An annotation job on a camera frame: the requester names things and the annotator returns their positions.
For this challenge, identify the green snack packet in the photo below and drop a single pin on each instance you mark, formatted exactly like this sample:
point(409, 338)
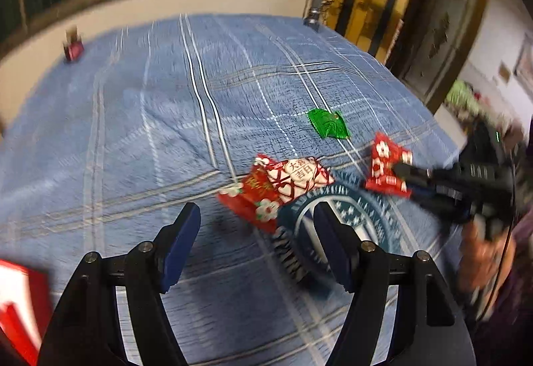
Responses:
point(328, 124)

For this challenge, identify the person's right hand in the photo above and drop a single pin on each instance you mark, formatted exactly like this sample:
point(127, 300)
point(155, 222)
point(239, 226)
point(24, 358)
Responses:
point(481, 259)

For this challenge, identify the red white hearts snack packet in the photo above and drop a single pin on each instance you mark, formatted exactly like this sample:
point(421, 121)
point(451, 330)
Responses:
point(295, 177)

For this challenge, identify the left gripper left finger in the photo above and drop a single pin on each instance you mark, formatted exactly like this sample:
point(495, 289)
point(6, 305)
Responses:
point(152, 268)

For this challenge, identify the dark wooden door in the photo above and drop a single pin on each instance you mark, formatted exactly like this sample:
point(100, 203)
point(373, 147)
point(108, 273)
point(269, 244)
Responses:
point(433, 45)

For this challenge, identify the red gift box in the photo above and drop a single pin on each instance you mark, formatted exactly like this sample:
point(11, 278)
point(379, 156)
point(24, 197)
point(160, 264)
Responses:
point(26, 310)

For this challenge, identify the red flower snack packet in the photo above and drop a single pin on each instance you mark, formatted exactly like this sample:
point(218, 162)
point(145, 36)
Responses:
point(384, 155)
point(253, 199)

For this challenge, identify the small red clamp device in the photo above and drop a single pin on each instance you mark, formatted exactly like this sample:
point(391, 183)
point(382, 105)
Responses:
point(73, 46)

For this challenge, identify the blue plaid tablecloth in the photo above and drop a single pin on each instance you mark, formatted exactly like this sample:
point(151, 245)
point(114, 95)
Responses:
point(110, 148)

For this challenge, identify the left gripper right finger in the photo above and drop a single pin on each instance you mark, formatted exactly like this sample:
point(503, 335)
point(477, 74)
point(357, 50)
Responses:
point(361, 267)

